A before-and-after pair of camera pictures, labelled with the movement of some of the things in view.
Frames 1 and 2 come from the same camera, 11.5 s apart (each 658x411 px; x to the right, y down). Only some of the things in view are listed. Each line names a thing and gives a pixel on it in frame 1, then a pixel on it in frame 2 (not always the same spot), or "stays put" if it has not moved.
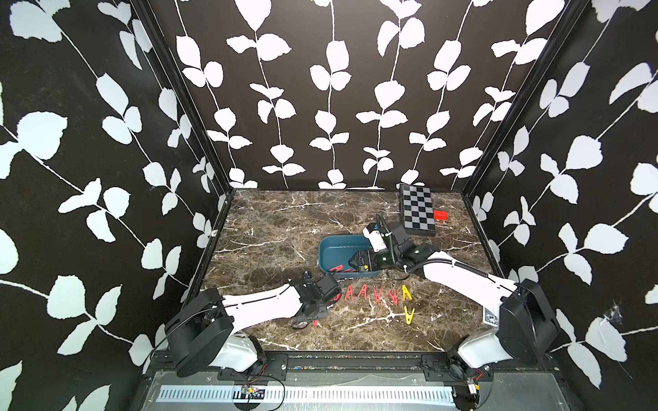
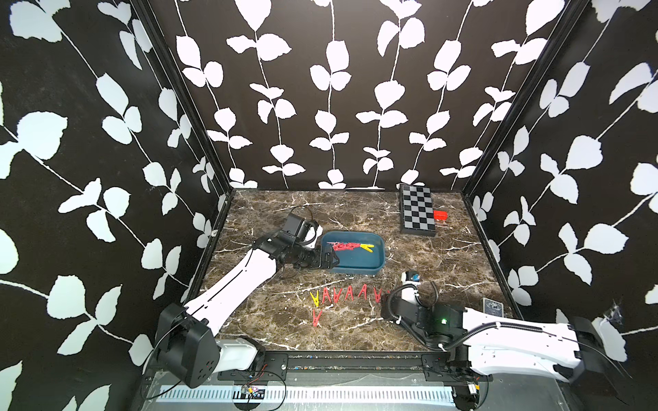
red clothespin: [377, 295] stays put
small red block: [439, 215] stays put
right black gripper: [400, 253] → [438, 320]
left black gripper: [323, 313] → [326, 264]
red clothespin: [349, 291] stays put
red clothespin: [364, 290] stays put
